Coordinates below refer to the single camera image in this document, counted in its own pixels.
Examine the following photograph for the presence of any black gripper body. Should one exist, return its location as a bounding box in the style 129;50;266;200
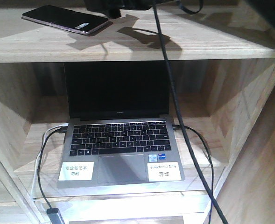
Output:
84;0;152;19

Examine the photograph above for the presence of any black foldable phone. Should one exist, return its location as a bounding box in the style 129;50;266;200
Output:
22;5;108;35

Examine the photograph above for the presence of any grey laptop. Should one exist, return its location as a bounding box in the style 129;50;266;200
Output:
57;61;185;189

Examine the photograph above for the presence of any white label left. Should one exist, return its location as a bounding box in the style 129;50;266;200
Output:
58;161;94;181

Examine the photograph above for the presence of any white label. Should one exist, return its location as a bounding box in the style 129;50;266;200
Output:
58;161;94;181
147;162;182;182

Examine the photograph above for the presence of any white label right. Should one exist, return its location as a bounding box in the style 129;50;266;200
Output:
147;162;182;182

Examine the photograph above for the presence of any grey usb adapter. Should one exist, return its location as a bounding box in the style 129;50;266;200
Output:
46;208;65;224

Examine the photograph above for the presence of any black camera cable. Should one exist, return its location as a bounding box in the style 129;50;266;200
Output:
151;0;229;224

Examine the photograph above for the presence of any white cable on shelf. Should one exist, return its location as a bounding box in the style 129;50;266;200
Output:
31;123;69;224

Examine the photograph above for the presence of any black laptop cable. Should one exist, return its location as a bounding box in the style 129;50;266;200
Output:
36;127;67;210
173;125;215;224

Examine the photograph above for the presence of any black laptop cable right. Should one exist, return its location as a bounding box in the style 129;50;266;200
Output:
173;125;215;224

